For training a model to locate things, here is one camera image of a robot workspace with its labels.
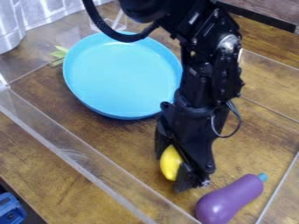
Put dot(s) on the blue oval tray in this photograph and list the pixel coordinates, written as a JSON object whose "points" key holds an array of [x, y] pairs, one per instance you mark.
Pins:
{"points": [[122, 79]]}

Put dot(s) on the clear acrylic enclosure wall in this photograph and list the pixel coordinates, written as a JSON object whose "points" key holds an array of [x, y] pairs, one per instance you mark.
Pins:
{"points": [[85, 169]]}

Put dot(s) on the grey checkered curtain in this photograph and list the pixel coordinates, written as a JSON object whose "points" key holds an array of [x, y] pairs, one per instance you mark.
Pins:
{"points": [[21, 15]]}

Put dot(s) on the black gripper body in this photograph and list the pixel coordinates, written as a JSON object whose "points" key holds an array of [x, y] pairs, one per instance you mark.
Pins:
{"points": [[191, 127]]}

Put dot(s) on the purple toy eggplant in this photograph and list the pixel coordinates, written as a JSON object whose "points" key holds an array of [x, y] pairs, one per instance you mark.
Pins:
{"points": [[218, 206]]}

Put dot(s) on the dark baseboard strip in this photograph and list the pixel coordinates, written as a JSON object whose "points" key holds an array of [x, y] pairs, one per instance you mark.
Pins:
{"points": [[279, 13]]}

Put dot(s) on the yellow toy lemon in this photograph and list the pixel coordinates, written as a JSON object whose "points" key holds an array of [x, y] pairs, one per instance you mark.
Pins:
{"points": [[170, 163]]}

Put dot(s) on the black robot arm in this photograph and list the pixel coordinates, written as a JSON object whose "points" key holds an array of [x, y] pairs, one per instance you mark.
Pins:
{"points": [[210, 40]]}

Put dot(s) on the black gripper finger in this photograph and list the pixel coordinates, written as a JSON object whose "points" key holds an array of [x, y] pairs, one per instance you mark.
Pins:
{"points": [[190, 178], [162, 141]]}

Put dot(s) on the green leafy toy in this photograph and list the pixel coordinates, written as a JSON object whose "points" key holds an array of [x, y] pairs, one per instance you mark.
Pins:
{"points": [[59, 54]]}

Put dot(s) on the blue device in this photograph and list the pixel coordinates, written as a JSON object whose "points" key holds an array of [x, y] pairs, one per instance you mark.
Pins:
{"points": [[12, 213]]}

